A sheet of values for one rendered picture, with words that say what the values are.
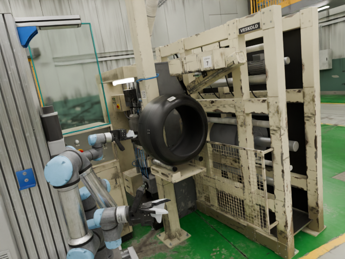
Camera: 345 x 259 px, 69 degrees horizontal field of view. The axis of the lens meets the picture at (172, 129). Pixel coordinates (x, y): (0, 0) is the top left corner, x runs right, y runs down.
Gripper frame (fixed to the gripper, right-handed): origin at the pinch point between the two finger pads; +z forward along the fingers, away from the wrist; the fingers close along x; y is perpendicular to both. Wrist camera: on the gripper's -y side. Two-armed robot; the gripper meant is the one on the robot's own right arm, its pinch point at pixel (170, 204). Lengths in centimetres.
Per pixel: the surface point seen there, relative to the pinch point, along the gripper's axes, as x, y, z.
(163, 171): -97, 7, -13
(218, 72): -92, -68, 43
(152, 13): -140, -140, -7
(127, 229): -142, 75, -66
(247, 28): -86, -96, 68
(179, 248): -122, 91, -12
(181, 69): -108, -77, 15
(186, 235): -139, 87, -5
